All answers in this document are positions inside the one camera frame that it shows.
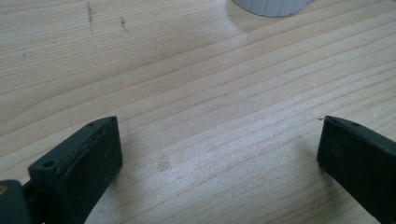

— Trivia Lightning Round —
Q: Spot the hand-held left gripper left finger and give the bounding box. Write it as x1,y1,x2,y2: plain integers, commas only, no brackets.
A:
28,115,123,224

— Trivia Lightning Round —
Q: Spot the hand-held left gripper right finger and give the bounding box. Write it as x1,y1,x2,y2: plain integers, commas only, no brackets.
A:
317,115,396,224

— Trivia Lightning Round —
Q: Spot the white round container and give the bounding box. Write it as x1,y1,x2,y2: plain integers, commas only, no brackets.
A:
233,0,314,19

